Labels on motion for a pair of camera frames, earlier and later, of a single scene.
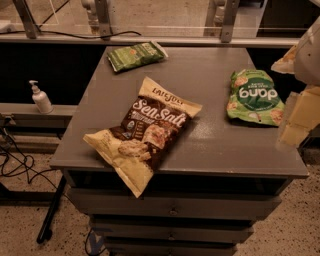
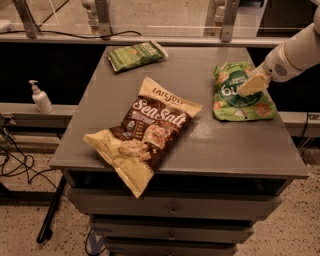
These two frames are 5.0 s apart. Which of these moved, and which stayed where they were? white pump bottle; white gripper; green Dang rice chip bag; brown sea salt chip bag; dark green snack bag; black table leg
Moved: white gripper; green Dang rice chip bag
Stayed: brown sea salt chip bag; white pump bottle; dark green snack bag; black table leg
